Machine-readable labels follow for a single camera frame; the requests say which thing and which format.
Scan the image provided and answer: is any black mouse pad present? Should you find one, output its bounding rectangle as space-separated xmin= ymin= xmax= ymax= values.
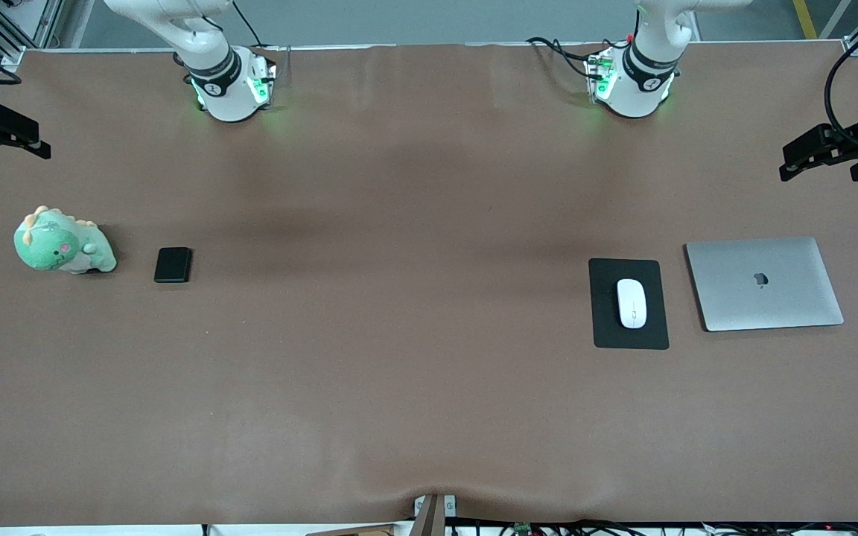
xmin=588 ymin=258 xmax=670 ymax=350

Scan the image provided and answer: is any black phone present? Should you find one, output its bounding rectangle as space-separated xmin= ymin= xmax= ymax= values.
xmin=154 ymin=247 xmax=193 ymax=284

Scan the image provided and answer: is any black right arm base cable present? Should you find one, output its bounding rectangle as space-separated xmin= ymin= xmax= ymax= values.
xmin=232 ymin=0 xmax=262 ymax=47

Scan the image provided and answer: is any black left arm base cable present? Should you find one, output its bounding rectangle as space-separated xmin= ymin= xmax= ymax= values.
xmin=526 ymin=36 xmax=612 ymax=81

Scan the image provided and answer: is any green dinosaur plush toy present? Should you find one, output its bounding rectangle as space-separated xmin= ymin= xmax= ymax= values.
xmin=13 ymin=206 xmax=118 ymax=275

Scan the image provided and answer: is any black arm base cable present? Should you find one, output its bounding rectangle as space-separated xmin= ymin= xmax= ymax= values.
xmin=232 ymin=0 xmax=262 ymax=47
xmin=526 ymin=36 xmax=612 ymax=81

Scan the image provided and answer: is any silver laptop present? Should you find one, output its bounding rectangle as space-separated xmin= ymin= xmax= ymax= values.
xmin=684 ymin=237 xmax=845 ymax=332

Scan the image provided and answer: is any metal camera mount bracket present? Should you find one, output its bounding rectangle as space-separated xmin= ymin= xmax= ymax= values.
xmin=413 ymin=494 xmax=457 ymax=536

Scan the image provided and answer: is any brown table cover mat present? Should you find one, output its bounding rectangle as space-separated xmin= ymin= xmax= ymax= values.
xmin=0 ymin=42 xmax=858 ymax=528

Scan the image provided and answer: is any white computer mouse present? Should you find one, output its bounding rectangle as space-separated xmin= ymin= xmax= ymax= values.
xmin=617 ymin=278 xmax=647 ymax=329

